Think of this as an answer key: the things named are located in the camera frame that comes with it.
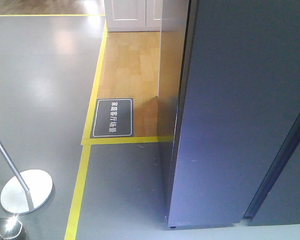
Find grey right fridge door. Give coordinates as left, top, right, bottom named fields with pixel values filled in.
left=241, top=112, right=300, bottom=226

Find white cabinet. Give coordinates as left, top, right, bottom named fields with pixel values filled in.
left=104, top=0, right=190, bottom=32

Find black floor sign with text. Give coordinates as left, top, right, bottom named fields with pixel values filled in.
left=90, top=98, right=134, bottom=138

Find chrome stanchion post with base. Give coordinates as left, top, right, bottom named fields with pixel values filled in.
left=0, top=141, right=53, bottom=215

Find yellow floor tape line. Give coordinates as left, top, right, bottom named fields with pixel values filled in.
left=64, top=13, right=173, bottom=240

